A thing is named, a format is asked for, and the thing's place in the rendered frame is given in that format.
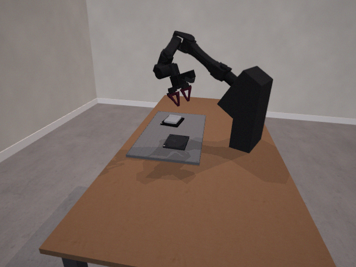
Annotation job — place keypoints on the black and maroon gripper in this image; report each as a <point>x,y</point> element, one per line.
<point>172,91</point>

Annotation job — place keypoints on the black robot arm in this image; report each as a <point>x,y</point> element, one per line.
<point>165,67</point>

